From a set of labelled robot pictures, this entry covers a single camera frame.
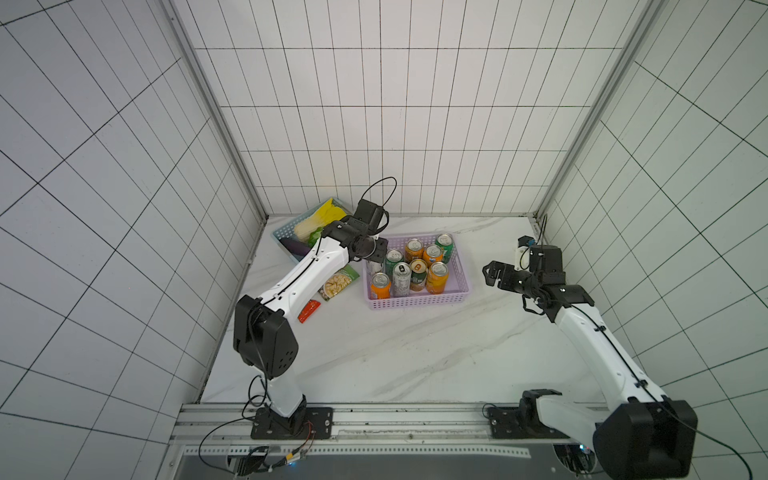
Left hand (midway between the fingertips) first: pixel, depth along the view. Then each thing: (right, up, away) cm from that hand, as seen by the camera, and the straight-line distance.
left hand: (370, 253), depth 84 cm
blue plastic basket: (-32, +7, +23) cm, 40 cm away
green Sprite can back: (+25, +3, +13) cm, 28 cm away
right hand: (+33, -4, -2) cm, 33 cm away
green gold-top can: (+14, -7, +6) cm, 17 cm away
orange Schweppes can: (+20, -9, +6) cm, 23 cm away
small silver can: (+1, -4, +3) cm, 5 cm away
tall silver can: (+9, -8, +1) cm, 12 cm away
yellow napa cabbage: (-20, +13, +26) cm, 35 cm away
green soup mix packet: (-12, -10, +16) cm, 23 cm away
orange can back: (+14, +1, +11) cm, 17 cm away
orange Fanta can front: (+3, -10, +3) cm, 11 cm away
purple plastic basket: (+28, -12, +13) cm, 33 cm away
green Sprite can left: (+7, -2, +10) cm, 12 cm away
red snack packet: (-20, -18, +8) cm, 28 cm away
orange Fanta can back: (+20, -1, +10) cm, 22 cm away
